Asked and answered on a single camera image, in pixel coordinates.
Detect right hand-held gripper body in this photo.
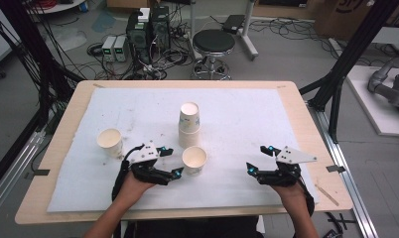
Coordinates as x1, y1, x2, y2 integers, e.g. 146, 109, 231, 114
256, 146, 318, 188

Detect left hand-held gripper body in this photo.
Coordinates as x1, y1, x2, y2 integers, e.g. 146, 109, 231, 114
129, 141, 173, 186

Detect white floral paper cup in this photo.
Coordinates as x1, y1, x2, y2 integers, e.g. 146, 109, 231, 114
182, 145, 208, 177
96, 128, 124, 160

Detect stack of paper cups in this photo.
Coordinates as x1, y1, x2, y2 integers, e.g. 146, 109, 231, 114
178, 101, 201, 150

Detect person's right hand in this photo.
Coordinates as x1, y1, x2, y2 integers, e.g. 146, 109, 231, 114
270, 184, 311, 216

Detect person's left hand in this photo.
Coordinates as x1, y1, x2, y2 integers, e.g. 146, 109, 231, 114
115, 173, 156, 206

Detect thin wooden stick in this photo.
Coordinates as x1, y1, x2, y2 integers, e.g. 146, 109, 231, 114
314, 183, 340, 207

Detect black tape piece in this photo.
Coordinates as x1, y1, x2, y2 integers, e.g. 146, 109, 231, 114
326, 164, 347, 174
24, 169, 52, 180

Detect white foam mat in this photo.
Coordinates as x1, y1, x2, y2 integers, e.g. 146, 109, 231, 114
47, 87, 321, 213

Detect person's dark clothing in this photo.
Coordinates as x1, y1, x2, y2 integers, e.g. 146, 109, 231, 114
121, 216, 265, 238

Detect white platform board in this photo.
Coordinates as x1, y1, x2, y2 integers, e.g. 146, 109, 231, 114
345, 64, 399, 138

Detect grey power supply unit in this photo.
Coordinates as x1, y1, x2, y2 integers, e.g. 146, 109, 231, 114
113, 35, 128, 62
101, 35, 118, 62

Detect black computer tower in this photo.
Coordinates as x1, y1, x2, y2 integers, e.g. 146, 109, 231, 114
125, 11, 153, 65
150, 5, 172, 52

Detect black round stool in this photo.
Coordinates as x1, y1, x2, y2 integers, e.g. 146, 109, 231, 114
191, 29, 237, 81

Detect black flat device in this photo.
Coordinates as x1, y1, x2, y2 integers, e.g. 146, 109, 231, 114
221, 14, 246, 35

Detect white box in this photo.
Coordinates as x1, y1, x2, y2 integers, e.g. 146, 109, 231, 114
137, 7, 152, 24

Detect printed cardboard box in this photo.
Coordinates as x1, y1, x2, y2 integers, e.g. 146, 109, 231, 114
314, 0, 399, 42

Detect aluminium rail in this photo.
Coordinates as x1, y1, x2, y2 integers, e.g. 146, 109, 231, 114
307, 102, 380, 238
0, 129, 47, 220

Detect tangle of floor cables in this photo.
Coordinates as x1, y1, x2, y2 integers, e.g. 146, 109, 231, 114
85, 39, 196, 81

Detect black metal frame post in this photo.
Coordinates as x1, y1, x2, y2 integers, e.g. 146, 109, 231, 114
299, 0, 399, 144

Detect black frame post with cables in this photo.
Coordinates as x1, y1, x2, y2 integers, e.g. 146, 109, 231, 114
0, 0, 76, 133

